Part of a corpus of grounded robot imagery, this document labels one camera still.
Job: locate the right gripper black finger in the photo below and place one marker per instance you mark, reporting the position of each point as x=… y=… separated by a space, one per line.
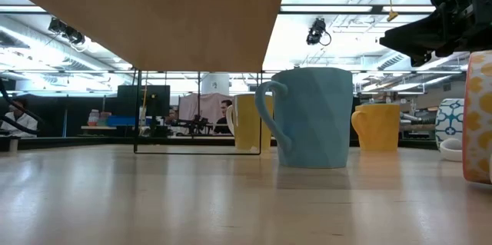
x=415 y=39
x=421 y=60

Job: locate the blue white patterned mug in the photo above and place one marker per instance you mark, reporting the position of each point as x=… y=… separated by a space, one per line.
x=449 y=118

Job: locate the orange mug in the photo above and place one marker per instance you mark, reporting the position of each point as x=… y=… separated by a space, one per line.
x=378 y=128

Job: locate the yellow white patterned mug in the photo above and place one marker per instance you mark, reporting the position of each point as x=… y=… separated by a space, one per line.
x=480 y=122

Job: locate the blue faceted mug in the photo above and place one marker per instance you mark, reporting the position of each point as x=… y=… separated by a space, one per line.
x=315 y=122

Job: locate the beige stoneware mug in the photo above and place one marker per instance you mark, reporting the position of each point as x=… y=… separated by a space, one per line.
x=248 y=122

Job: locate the person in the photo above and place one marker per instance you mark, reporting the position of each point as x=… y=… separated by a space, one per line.
x=173 y=114
x=23 y=122
x=225 y=108

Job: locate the white round column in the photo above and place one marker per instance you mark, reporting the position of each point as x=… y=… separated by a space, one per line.
x=215 y=83

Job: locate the beige fabric screen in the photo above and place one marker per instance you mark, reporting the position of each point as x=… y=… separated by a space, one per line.
x=207 y=106

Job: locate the raised wooden shelf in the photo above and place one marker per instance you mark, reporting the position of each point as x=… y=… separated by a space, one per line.
x=153 y=14

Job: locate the blue box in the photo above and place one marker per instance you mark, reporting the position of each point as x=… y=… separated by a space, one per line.
x=121 y=121

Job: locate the stack of coloured containers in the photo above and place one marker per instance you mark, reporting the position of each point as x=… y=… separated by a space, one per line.
x=96 y=118

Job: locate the black ceiling-hung device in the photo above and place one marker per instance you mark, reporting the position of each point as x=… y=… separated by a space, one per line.
x=67 y=32

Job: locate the black ceiling-mounted camera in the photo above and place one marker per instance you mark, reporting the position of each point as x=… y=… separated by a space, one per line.
x=316 y=32

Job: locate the black metal table frame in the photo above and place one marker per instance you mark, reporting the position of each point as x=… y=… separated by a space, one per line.
x=77 y=143

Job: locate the small grey post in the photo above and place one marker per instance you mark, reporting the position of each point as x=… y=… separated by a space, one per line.
x=13 y=145

